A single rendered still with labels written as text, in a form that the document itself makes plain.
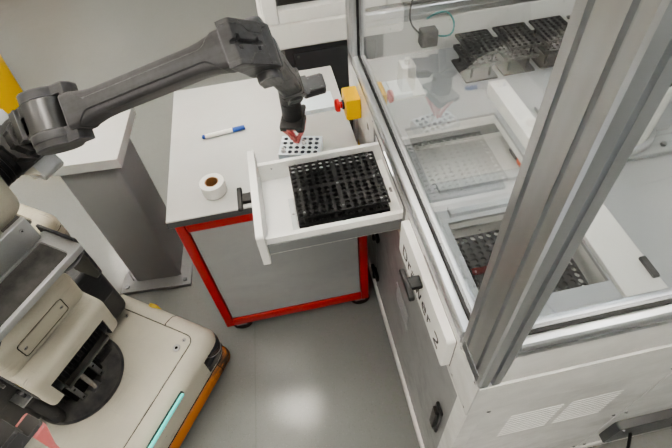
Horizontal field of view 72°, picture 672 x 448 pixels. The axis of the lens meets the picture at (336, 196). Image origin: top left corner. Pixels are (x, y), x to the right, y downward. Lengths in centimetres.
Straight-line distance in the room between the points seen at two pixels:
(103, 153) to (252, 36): 96
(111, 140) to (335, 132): 74
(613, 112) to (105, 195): 164
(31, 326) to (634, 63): 111
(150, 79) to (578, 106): 63
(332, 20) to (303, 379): 132
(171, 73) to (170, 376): 110
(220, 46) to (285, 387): 137
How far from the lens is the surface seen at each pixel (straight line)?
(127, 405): 169
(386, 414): 181
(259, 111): 162
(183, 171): 148
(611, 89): 39
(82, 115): 89
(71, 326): 123
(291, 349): 191
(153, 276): 220
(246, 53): 77
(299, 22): 179
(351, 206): 109
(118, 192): 179
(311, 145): 140
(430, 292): 93
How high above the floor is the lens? 174
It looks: 49 degrees down
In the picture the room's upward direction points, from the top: 5 degrees counter-clockwise
